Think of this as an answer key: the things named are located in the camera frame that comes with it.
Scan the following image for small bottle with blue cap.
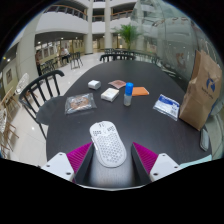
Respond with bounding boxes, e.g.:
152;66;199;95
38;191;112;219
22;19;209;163
123;82;134;107

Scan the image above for person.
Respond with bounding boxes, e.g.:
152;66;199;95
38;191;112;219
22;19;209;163
59;47;72;64
34;49;43;77

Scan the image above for black chair behind table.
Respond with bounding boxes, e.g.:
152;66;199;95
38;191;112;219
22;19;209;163
99;53;137;63

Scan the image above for group of black chairs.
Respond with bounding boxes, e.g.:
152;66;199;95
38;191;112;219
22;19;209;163
39;51;84;76

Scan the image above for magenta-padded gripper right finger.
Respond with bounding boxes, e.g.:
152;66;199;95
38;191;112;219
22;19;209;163
130;141;184;186

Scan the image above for large white rocket model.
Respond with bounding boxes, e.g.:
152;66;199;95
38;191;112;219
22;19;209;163
129;0;221;84

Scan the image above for white lattice chair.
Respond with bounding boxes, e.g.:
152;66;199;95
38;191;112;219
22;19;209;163
14;72;30;96

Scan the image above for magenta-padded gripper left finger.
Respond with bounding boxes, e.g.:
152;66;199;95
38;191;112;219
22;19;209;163
40;141;97;186

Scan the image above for small white box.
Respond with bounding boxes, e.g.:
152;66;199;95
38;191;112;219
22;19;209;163
87;79;102;91

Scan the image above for black spindle-back chair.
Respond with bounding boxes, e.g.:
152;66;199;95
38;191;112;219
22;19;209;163
18;69;68;140

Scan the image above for potted palm plant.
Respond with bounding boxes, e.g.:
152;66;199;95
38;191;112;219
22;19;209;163
113;23;143;51

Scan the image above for brown paper bag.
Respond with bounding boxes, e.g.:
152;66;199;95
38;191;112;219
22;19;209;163
178;49;223;132

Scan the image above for orange flat packet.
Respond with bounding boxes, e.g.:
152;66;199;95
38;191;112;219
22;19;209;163
131;86;150;97

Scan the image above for white rectangular box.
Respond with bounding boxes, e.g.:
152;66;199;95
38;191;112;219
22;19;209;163
100;87;120;103

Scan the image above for white and blue plastic packet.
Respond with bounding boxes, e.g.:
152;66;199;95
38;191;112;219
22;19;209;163
152;93;181;122

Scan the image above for clear bag with cookie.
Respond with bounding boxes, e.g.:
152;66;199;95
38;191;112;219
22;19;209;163
64;92;98;116

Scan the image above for white perforated computer mouse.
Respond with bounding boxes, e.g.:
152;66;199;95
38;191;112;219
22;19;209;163
89;120;128;168

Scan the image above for grey pouch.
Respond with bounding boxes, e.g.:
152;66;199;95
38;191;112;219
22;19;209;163
199;128;210;152

